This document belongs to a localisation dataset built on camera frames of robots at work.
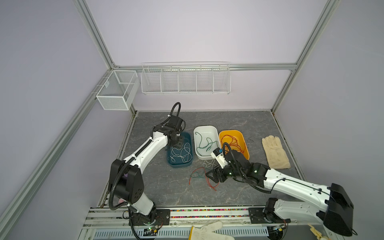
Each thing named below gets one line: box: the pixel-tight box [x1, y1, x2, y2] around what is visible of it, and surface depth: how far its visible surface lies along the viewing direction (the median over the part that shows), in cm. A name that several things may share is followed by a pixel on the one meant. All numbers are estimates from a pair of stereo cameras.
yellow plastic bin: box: [219, 130, 250, 160], surface depth 103 cm
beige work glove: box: [262, 135, 291, 170], surface depth 98 cm
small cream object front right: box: [307, 223, 330, 240], surface depth 69 cm
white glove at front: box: [192, 221, 235, 240], surface depth 71 cm
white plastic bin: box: [193, 125, 220, 160], surface depth 102 cm
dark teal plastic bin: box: [167, 131, 194, 168], surface depth 96 cm
